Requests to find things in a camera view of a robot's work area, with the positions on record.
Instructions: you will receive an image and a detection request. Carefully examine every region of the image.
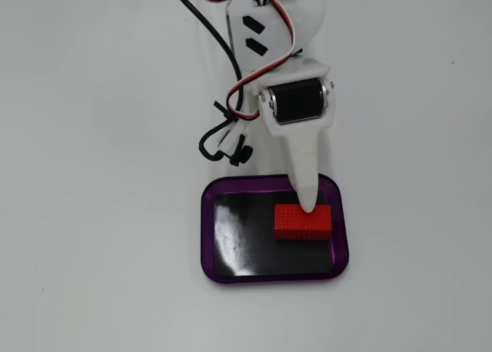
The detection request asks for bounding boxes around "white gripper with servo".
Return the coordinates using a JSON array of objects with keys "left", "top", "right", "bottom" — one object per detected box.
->
[{"left": 225, "top": 0, "right": 331, "bottom": 125}]

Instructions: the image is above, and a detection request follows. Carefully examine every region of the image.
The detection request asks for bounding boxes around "white pointed moving gripper finger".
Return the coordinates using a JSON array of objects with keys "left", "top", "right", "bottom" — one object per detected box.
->
[{"left": 258, "top": 79, "right": 337, "bottom": 214}]

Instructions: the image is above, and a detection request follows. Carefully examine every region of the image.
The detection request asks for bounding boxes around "red perforated rectangular block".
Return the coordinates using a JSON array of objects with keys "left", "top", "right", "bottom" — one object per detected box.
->
[{"left": 273, "top": 203, "right": 333, "bottom": 241}]

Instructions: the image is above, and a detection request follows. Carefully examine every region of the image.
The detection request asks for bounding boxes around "purple tray with black bottom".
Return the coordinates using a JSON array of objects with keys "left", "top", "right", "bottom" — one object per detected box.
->
[{"left": 200, "top": 174, "right": 350, "bottom": 287}]

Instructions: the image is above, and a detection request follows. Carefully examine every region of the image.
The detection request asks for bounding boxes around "red white black servo wire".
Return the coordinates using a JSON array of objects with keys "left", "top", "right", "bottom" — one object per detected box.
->
[{"left": 226, "top": 0, "right": 304, "bottom": 122}]

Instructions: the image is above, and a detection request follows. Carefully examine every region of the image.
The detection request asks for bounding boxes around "black cable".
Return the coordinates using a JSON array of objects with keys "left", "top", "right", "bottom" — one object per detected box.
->
[{"left": 175, "top": 0, "right": 255, "bottom": 163}]

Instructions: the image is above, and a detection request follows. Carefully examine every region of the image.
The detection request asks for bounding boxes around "small black camera module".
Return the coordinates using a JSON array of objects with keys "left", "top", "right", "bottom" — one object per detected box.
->
[{"left": 217, "top": 119, "right": 254, "bottom": 168}]

